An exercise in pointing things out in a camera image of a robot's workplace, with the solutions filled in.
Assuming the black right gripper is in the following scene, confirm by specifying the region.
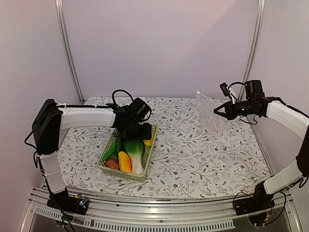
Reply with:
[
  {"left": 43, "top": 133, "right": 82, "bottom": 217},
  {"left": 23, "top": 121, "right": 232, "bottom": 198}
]
[{"left": 214, "top": 100, "right": 258, "bottom": 120}]

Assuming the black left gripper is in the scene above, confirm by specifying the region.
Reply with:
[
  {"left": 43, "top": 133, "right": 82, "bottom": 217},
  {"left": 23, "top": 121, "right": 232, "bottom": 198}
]
[{"left": 126, "top": 120, "right": 152, "bottom": 140}]

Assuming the clear pink zip top bag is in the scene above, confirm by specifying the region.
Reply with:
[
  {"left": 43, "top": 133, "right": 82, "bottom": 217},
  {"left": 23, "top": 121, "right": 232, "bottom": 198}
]
[{"left": 196, "top": 91, "right": 228, "bottom": 137}]

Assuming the yellow lemon toy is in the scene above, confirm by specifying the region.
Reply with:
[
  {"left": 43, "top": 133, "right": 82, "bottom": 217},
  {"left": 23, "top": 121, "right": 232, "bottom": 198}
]
[{"left": 143, "top": 132, "right": 155, "bottom": 147}]

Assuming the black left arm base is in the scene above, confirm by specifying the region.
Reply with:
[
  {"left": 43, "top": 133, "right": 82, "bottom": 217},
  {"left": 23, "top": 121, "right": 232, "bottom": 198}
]
[{"left": 47, "top": 192, "right": 89, "bottom": 215}]

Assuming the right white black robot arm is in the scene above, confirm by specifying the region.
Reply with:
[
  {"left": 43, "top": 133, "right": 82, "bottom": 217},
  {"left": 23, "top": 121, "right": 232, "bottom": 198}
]
[{"left": 213, "top": 97, "right": 309, "bottom": 211}]

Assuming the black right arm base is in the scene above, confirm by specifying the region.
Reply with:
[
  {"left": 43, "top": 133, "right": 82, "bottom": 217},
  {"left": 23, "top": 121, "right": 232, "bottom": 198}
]
[{"left": 232, "top": 196, "right": 275, "bottom": 216}]

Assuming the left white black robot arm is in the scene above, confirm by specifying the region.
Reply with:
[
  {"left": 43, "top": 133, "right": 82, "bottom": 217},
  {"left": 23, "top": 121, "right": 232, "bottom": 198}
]
[{"left": 30, "top": 98, "right": 152, "bottom": 210}]

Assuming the green bitter gourd toy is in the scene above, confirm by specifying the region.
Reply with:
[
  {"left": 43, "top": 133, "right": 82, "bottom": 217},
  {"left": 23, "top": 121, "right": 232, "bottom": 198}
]
[{"left": 101, "top": 140, "right": 122, "bottom": 161}]

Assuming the green bok choy toy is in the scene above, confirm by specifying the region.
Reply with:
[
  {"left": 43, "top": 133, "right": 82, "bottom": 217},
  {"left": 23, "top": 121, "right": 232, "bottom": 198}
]
[{"left": 123, "top": 140, "right": 145, "bottom": 174}]

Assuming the beige perforated plastic basket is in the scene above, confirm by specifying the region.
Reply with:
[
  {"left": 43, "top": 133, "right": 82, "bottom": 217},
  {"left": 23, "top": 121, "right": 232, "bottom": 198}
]
[{"left": 98, "top": 125, "right": 157, "bottom": 182}]

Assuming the orange yellow mango toy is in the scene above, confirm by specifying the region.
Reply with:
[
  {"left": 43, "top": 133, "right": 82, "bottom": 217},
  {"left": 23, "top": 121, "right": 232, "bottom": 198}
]
[{"left": 118, "top": 151, "right": 132, "bottom": 173}]

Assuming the brown bread roll toy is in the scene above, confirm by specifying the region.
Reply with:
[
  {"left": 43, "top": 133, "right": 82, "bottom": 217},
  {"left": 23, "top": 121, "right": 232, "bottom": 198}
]
[{"left": 105, "top": 158, "right": 119, "bottom": 170}]

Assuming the floral white table mat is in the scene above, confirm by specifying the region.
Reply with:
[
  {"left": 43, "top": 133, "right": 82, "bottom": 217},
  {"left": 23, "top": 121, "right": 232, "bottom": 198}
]
[{"left": 58, "top": 98, "right": 272, "bottom": 198}]

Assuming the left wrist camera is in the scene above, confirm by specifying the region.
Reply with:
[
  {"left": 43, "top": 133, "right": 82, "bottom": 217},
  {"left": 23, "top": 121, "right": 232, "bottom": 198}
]
[{"left": 128, "top": 98, "right": 150, "bottom": 120}]

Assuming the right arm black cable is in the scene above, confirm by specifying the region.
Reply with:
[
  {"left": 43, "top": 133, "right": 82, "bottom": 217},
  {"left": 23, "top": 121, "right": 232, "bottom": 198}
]
[{"left": 226, "top": 81, "right": 246, "bottom": 92}]

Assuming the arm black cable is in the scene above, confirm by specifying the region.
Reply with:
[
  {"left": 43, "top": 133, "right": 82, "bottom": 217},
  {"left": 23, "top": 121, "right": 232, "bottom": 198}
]
[
  {"left": 112, "top": 89, "right": 136, "bottom": 107},
  {"left": 226, "top": 81, "right": 246, "bottom": 92}
]

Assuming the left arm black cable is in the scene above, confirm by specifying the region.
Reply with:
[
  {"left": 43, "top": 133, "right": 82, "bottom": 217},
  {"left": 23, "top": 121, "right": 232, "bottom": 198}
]
[{"left": 112, "top": 89, "right": 136, "bottom": 107}]

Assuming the aluminium front rail frame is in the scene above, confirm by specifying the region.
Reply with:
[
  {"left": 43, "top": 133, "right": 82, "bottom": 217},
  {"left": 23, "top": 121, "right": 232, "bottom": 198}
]
[{"left": 19, "top": 187, "right": 305, "bottom": 232}]

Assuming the right aluminium frame post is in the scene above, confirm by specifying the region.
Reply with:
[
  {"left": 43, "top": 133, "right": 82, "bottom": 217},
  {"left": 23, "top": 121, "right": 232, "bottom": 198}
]
[{"left": 241, "top": 0, "right": 266, "bottom": 84}]

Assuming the aluminium frame post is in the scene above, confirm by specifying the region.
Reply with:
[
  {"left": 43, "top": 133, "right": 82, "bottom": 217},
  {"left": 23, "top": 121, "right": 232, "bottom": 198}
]
[
  {"left": 241, "top": 0, "right": 266, "bottom": 84},
  {"left": 55, "top": 0, "right": 84, "bottom": 103}
]

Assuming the left aluminium frame post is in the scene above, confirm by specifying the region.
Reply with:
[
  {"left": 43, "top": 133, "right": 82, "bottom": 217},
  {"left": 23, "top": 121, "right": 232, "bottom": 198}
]
[{"left": 55, "top": 0, "right": 84, "bottom": 103}]

